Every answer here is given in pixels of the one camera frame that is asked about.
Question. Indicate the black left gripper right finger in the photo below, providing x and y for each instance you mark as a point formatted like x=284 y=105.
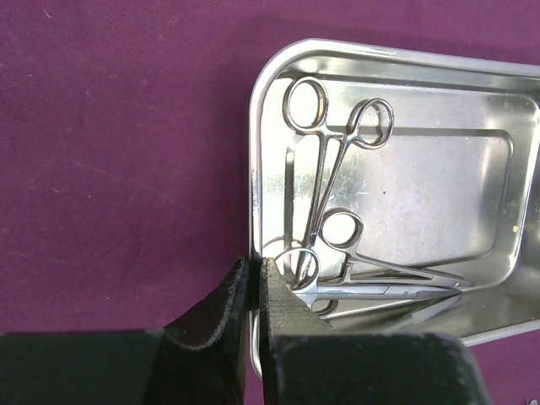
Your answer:
x=305 y=361

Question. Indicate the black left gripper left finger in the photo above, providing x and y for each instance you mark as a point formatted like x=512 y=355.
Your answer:
x=199 y=358

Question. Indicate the steel surgical scissors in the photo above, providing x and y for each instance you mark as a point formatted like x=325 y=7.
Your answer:
x=366 y=278

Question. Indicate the stainless steel instrument tray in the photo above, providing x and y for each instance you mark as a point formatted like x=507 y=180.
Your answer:
x=437 y=154

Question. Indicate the purple surgical cloth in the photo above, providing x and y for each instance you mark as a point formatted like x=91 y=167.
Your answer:
x=124 y=174

